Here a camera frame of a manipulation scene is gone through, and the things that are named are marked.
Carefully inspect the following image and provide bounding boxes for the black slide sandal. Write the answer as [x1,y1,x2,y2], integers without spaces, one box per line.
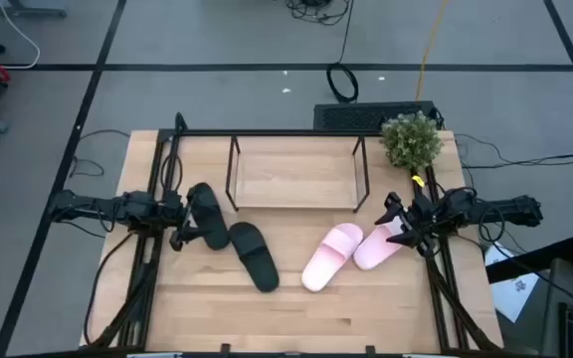
[186,181,232,252]
[228,221,282,293]

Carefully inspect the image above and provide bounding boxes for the black metal table frame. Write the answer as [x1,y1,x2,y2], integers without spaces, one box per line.
[87,111,504,357]

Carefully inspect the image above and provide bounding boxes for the black desk bar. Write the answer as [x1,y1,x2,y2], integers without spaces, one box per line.
[484,237,573,284]

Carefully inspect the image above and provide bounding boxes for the white cable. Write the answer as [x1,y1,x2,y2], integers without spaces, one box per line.
[0,0,42,71]

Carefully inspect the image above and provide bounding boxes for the yellow hanging cable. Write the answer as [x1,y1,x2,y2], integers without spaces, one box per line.
[414,0,451,103]

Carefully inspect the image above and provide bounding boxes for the black floor cable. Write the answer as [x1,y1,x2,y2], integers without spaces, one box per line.
[453,131,573,173]

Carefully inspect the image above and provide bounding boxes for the white paper sheet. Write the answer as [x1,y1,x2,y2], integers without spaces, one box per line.
[483,243,540,323]

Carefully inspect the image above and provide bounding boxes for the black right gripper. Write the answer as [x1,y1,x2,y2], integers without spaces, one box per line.
[374,192,440,256]

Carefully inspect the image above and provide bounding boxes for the grey desk top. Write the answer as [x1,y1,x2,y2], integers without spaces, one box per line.
[539,258,573,358]

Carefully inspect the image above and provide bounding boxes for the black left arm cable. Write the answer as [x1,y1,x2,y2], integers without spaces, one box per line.
[160,151,184,195]

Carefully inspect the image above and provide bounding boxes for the black vented box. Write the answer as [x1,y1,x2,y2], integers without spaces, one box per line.
[312,100,440,132]

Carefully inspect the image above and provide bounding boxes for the green artificial plant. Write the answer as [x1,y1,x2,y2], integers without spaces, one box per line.
[379,110,444,173]

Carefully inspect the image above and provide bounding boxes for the pink slide sandal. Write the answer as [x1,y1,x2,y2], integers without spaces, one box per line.
[352,218,407,272]
[300,222,365,293]

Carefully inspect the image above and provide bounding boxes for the wooden shelf with black frame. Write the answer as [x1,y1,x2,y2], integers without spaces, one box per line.
[224,133,371,214]

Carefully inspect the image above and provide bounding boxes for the tangled black cables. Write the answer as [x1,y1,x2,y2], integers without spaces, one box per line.
[285,0,352,27]

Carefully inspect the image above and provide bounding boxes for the black hanging coiled cable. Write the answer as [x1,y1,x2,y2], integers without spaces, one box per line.
[325,0,361,104]

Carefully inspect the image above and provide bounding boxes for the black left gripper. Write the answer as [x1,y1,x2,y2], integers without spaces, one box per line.
[160,190,212,253]

